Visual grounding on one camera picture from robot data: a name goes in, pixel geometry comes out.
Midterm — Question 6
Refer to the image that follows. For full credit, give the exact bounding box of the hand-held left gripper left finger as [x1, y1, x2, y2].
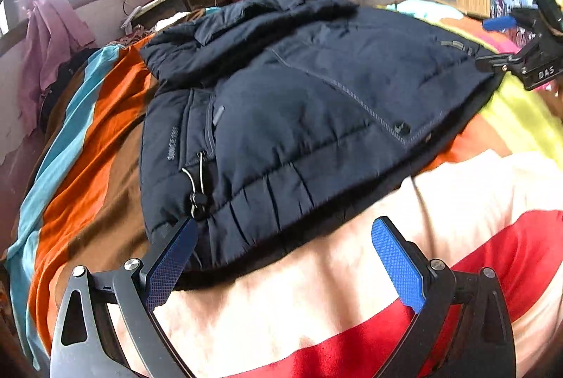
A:
[50, 216, 200, 378]

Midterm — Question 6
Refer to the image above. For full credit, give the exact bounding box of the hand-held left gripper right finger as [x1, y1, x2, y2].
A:
[372, 216, 516, 378]

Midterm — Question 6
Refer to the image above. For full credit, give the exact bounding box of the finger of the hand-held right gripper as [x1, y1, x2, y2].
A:
[475, 37, 549, 73]
[481, 14, 518, 31]

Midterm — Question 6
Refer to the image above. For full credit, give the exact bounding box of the dark navy padded jacket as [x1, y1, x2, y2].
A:
[138, 0, 505, 288]

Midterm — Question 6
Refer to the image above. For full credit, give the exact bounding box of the pile of dark clothes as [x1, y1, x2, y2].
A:
[39, 47, 103, 133]

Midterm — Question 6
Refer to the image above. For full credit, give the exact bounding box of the colourful striped blanket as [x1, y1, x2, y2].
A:
[0, 0, 563, 378]

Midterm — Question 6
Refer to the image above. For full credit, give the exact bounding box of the pink hanging garment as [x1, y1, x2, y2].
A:
[18, 0, 98, 138]

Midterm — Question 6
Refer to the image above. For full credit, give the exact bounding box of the cluttered wooden desk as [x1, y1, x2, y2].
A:
[129, 0, 232, 30]

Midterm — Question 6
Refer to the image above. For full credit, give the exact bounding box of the black cable loop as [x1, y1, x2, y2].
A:
[122, 0, 164, 17]

